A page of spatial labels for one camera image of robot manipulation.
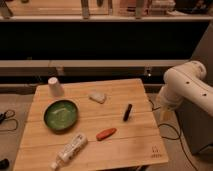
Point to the black object bottom left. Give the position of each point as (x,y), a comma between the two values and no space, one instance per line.
(4,164)

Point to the wooden shelf rail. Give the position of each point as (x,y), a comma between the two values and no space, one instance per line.
(89,63)

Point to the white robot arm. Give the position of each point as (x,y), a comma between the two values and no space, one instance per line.
(185,81)

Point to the orange carrot toy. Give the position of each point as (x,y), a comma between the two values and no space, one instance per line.
(105,133)

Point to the black marker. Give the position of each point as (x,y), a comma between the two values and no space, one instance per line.
(127,112)

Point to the white sponge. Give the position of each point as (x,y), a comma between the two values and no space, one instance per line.
(98,97)

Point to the green ceramic bowl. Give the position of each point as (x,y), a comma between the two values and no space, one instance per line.
(61,115)

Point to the white tube bottle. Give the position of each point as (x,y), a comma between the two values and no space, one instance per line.
(69,151)

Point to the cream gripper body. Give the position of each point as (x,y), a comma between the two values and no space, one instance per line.
(166,111)

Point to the white paper cup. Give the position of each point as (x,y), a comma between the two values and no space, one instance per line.
(55,87)

